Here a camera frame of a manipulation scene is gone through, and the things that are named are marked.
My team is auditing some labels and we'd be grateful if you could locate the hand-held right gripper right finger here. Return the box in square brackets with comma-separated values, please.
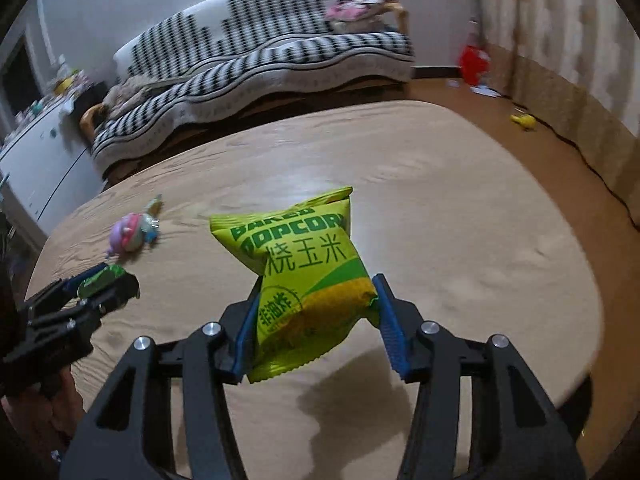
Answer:
[372, 274, 588, 480]

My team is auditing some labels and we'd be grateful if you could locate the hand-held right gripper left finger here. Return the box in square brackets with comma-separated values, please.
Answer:
[59, 300, 262, 480]

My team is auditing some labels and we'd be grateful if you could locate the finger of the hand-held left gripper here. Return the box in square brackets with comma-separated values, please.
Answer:
[77, 273, 141, 317]
[24, 262, 109, 320]

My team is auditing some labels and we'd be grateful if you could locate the green foil wrapper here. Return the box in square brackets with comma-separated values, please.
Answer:
[76, 265, 127, 298]

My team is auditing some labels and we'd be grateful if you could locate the yellow-green popcorn snack bag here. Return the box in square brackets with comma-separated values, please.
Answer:
[209, 186, 379, 384]

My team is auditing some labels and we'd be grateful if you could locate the pink purple plush toy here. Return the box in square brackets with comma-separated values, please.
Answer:
[104, 211, 162, 260]

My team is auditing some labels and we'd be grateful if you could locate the white cabinet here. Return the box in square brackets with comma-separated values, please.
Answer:
[0, 94, 109, 237]

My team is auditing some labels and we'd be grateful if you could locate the brown crumpled cloth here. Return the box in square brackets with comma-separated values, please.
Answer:
[101, 76, 162, 117]

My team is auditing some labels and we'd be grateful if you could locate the black white striped sofa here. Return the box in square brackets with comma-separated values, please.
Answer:
[79, 0, 417, 183]

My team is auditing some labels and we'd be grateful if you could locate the red bag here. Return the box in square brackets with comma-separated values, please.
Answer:
[458, 44, 494, 87]

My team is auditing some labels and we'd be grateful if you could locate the beige curtain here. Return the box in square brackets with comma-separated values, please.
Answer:
[472, 0, 640, 233]

